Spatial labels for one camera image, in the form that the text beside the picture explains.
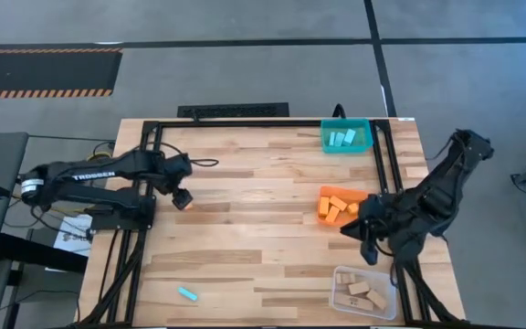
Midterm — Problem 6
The black hazard-striped floor mat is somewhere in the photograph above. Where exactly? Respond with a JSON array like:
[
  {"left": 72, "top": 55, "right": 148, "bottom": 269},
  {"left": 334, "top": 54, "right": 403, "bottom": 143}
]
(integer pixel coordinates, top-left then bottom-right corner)
[{"left": 0, "top": 48, "right": 123, "bottom": 100}]

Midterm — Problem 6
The teal plastic bin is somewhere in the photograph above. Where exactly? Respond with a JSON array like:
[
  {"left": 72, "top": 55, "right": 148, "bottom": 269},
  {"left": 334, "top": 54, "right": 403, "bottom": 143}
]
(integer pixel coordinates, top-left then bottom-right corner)
[{"left": 320, "top": 118, "right": 374, "bottom": 154}]

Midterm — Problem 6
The orange plastic bin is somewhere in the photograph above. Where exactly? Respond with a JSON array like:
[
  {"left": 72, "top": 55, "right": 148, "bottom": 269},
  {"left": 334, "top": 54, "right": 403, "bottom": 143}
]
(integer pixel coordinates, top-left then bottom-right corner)
[{"left": 316, "top": 185, "right": 372, "bottom": 228}]

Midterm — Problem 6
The black floor vent grille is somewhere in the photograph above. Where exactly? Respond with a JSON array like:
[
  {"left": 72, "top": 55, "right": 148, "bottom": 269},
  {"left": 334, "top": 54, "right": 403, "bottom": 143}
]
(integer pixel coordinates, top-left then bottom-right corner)
[{"left": 176, "top": 102, "right": 290, "bottom": 119}]

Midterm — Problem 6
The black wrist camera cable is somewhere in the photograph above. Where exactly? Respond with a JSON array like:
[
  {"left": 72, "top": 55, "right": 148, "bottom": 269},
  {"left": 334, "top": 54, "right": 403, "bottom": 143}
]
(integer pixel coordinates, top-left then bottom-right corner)
[{"left": 188, "top": 156, "right": 220, "bottom": 168}]

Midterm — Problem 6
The black aluminium table frame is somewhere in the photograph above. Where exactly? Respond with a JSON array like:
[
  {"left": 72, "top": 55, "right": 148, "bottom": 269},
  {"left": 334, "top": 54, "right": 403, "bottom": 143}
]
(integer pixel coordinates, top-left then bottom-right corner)
[{"left": 79, "top": 117, "right": 465, "bottom": 329}]

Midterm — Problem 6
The white printed paper sheet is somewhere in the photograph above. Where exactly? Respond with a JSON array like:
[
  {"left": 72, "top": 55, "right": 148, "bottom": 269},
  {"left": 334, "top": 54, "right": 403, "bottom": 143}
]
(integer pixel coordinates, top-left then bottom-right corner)
[{"left": 53, "top": 213, "right": 94, "bottom": 257}]

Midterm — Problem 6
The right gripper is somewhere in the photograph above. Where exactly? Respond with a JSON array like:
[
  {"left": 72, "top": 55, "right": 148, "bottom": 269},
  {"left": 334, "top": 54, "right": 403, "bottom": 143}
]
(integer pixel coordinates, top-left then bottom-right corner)
[{"left": 340, "top": 194, "right": 399, "bottom": 266}]

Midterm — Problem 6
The clear plastic bin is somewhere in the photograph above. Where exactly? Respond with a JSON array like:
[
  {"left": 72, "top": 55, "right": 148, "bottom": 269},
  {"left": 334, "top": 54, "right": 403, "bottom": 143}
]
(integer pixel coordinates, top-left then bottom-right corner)
[{"left": 330, "top": 265, "right": 398, "bottom": 321}]

